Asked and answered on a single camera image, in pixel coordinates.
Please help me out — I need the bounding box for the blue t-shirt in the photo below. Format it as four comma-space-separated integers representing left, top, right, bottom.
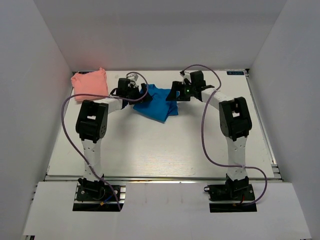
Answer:
133, 84, 179, 123

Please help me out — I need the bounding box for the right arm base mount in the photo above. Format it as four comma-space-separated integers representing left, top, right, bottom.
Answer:
203, 176, 257, 213

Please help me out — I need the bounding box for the folded pink t-shirt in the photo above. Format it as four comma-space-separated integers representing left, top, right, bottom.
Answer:
70, 67, 109, 96

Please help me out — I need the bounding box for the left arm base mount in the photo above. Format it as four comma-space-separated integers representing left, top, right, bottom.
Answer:
72, 178, 125, 212

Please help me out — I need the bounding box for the wrist white camera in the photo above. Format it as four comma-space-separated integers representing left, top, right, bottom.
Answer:
126, 72, 139, 83
179, 70, 192, 85

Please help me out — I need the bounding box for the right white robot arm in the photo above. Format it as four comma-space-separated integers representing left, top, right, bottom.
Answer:
166, 70, 252, 200

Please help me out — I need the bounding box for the blue label sticker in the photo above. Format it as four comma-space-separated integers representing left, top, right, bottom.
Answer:
226, 71, 245, 76

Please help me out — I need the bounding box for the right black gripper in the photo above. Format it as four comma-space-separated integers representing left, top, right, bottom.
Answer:
166, 81, 197, 102

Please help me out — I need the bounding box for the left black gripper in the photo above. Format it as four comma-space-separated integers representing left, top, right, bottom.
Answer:
126, 83, 153, 105

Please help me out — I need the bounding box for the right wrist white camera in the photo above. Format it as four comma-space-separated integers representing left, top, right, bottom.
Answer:
179, 70, 192, 85

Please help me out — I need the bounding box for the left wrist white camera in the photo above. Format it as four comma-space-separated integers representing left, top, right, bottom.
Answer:
126, 72, 139, 83

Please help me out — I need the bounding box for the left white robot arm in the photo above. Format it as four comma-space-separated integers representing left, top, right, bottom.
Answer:
75, 73, 153, 182

